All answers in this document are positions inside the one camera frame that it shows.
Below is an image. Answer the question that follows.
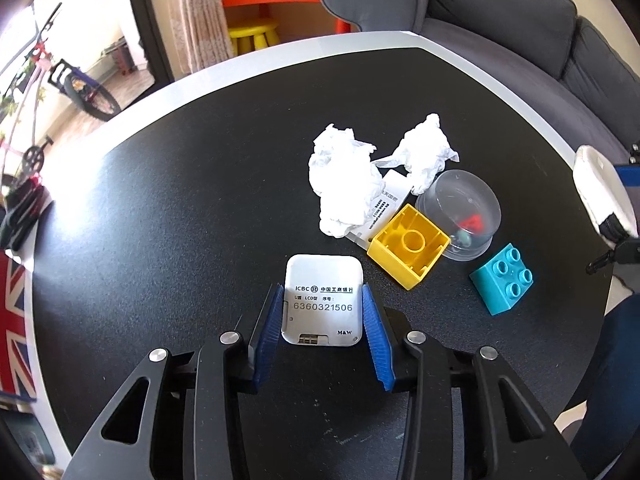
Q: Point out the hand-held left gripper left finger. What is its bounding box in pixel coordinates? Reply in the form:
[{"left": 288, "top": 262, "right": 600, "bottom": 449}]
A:
[{"left": 62, "top": 282, "right": 286, "bottom": 480}]

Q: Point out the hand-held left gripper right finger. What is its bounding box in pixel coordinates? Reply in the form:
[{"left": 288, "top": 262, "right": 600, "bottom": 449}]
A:
[{"left": 361, "top": 284, "right": 588, "bottom": 480}]

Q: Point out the white rounded plastic device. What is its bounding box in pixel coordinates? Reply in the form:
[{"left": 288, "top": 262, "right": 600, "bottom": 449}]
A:
[{"left": 282, "top": 254, "right": 365, "bottom": 347}]

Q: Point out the small white tissue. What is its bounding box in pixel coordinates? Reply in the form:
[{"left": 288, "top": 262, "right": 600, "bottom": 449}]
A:
[{"left": 372, "top": 114, "right": 461, "bottom": 196}]

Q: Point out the yellow building block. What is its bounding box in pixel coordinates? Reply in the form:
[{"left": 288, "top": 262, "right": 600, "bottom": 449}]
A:
[{"left": 367, "top": 204, "right": 451, "bottom": 291}]

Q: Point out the person's blue jeans leg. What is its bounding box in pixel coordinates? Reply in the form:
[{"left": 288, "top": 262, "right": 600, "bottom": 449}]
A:
[{"left": 570, "top": 292, "right": 640, "bottom": 466}]

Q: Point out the teal building block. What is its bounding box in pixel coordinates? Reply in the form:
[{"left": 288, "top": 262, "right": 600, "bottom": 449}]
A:
[{"left": 469, "top": 243, "right": 534, "bottom": 316}]

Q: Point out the large crumpled white tissue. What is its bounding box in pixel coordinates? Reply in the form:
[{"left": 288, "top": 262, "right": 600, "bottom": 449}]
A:
[{"left": 308, "top": 123, "right": 386, "bottom": 237}]

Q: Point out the clear round plastic container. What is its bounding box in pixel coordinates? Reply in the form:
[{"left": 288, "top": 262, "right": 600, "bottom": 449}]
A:
[{"left": 414, "top": 170, "right": 502, "bottom": 262}]

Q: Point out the flag print box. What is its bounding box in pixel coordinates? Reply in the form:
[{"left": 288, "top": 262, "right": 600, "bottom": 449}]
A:
[{"left": 0, "top": 250, "right": 43, "bottom": 403}]

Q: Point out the grey sofa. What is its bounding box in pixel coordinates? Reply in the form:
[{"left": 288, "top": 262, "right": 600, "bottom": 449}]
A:
[{"left": 319, "top": 0, "right": 640, "bottom": 161}]

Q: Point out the teal water jug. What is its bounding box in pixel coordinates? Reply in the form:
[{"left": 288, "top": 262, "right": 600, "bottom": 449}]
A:
[{"left": 0, "top": 407, "right": 56, "bottom": 471}]

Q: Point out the bicycle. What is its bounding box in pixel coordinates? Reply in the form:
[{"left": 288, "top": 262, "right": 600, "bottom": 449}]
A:
[{"left": 0, "top": 2, "right": 123, "bottom": 171}]

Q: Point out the yellow plastic stool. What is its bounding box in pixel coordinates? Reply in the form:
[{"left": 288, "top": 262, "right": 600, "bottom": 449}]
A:
[{"left": 228, "top": 19, "right": 280, "bottom": 55}]

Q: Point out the pink wheeled rack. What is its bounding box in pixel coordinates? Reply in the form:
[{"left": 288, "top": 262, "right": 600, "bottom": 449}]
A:
[{"left": 102, "top": 40, "right": 136, "bottom": 78}]

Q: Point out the beige patterned curtain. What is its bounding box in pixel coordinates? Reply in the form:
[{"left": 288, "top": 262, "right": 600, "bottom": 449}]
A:
[{"left": 162, "top": 0, "right": 236, "bottom": 76}]

